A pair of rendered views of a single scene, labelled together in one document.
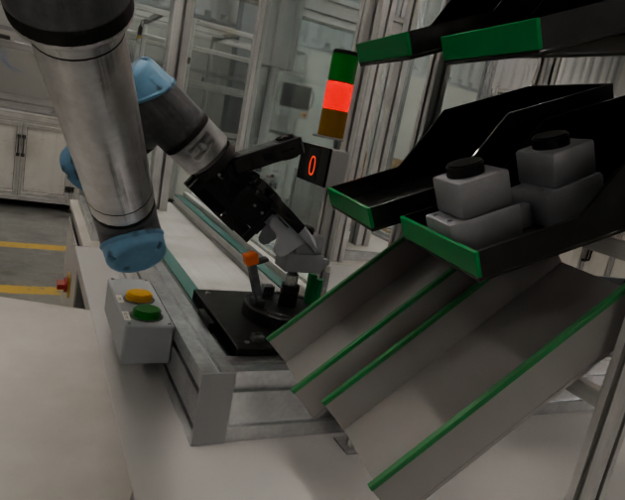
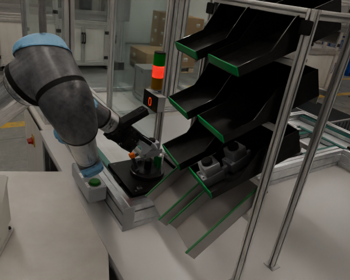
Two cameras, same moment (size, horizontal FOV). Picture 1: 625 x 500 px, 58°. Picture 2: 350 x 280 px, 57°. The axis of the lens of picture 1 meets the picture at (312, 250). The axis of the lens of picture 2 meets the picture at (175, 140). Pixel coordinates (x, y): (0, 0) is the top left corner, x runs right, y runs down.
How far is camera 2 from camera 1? 0.48 m
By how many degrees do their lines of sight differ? 15
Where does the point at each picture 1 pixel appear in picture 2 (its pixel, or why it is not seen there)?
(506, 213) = (219, 173)
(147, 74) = not seen: hidden behind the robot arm
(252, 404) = (141, 214)
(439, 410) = (204, 223)
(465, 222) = (208, 179)
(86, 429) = (84, 231)
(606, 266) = not seen: hidden behind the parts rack
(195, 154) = (108, 128)
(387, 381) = (188, 213)
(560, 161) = (235, 155)
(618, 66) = not seen: outside the picture
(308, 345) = (159, 195)
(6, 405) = (52, 226)
